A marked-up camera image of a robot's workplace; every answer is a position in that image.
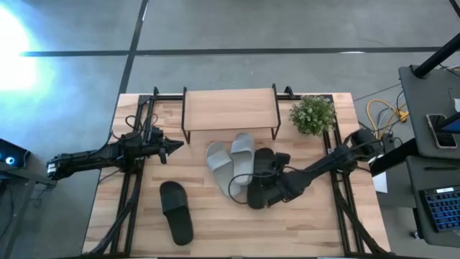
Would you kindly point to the small white card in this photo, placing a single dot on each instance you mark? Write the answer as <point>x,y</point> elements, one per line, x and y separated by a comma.
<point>457,105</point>

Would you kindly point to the dark metal stand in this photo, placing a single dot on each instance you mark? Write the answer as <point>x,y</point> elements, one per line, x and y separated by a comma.
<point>21,176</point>

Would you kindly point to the small green potted plant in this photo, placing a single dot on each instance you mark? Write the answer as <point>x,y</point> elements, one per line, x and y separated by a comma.
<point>312,115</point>

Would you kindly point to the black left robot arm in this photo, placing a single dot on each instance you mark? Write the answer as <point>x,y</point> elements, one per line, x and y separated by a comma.
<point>90,158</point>

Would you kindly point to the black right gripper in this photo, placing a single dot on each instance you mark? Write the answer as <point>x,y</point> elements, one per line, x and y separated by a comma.
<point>280,181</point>

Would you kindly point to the black aluminium extrusion frame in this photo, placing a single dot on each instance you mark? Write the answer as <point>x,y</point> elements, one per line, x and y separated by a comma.
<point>344,230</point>
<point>132,226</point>

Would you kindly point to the blue screen tablet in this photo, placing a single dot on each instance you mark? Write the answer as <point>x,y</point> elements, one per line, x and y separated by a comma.
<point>454,126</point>

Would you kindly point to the white paper sheet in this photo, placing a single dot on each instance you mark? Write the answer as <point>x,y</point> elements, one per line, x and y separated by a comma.
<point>381,183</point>

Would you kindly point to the grey slide sandal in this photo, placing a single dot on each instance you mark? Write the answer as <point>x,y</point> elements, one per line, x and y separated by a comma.
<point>242,151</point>
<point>219,162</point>

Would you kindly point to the backlit computer keyboard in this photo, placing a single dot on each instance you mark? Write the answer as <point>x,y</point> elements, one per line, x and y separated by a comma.
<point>443,208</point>

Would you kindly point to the black slide sandal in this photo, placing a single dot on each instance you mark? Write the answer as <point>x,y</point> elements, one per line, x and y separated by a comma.
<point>176,216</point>
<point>258,158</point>

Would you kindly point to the dark grey keyboard desk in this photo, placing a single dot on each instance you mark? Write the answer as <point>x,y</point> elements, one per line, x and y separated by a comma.
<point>413,180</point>

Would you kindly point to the black round pole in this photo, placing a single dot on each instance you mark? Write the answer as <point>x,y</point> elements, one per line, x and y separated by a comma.
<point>435,57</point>

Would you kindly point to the grey side desk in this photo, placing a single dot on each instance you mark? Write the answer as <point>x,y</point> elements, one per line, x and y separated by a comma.
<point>420,100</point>

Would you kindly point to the black angled bar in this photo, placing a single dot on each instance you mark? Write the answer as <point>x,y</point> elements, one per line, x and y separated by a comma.
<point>391,158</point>

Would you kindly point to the wooden shelf with black frame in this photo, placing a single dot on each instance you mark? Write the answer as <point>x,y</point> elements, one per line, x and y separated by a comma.
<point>230,109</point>

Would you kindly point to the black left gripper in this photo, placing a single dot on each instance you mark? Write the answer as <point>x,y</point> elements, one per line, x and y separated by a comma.
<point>156,144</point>

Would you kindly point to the smartphone with light case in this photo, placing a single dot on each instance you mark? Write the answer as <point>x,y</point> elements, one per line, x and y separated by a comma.
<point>443,138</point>

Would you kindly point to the black box with blue light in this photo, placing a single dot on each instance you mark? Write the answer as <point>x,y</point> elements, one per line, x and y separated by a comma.
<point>18,153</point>

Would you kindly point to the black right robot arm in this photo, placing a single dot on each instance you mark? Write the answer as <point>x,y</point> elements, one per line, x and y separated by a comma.
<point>316,167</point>

